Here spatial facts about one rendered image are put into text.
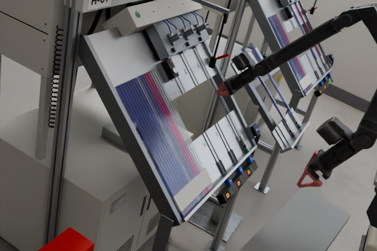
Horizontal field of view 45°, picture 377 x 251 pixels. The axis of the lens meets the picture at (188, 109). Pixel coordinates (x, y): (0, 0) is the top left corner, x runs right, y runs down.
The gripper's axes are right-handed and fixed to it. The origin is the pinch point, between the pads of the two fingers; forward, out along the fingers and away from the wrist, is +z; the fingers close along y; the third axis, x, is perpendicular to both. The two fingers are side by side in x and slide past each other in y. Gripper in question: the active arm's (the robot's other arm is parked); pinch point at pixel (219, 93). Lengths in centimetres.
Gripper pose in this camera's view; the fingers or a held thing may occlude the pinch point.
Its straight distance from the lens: 201.4
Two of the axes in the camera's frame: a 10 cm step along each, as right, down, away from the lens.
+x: 5.2, 8.5, 0.3
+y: -4.9, 3.3, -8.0
